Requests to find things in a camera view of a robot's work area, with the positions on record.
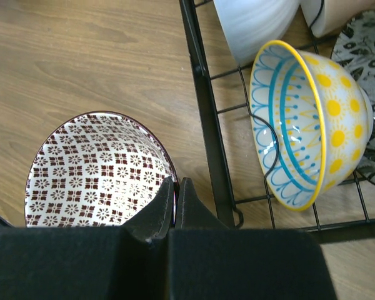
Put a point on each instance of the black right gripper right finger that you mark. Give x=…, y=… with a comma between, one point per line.
x=207, y=260

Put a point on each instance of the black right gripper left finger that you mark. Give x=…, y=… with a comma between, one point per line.
x=111, y=262

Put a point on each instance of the brown patterned bowl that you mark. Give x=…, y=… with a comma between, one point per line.
x=99, y=168

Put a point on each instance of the yellow sun patterned bowl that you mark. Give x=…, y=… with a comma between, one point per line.
x=311, y=122

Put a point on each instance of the white ribbed bowl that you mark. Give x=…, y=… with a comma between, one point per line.
x=249, y=24

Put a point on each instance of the beige bowl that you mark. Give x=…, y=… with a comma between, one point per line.
x=322, y=17

